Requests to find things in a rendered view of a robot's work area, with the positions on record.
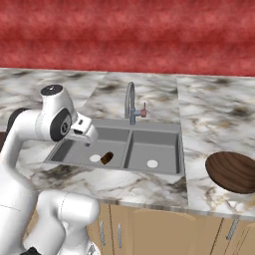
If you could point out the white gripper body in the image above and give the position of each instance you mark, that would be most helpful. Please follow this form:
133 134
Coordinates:
87 135

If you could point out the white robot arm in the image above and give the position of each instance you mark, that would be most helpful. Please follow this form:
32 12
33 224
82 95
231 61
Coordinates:
20 172

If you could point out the brown sweet potato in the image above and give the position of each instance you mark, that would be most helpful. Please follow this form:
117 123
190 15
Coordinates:
107 158

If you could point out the grey double sink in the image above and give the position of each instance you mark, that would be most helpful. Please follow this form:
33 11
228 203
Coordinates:
152 146

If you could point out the dark wooden bowl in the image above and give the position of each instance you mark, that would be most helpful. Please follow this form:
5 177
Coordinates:
232 172

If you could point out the grey tap with red lever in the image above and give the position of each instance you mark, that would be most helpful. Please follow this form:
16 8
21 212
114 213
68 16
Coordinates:
132 113

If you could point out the tan cupboard door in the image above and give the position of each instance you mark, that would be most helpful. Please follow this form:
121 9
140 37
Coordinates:
108 232
127 232
222 244
249 242

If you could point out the wide tan cupboard panel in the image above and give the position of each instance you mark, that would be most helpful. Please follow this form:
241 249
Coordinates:
172 234

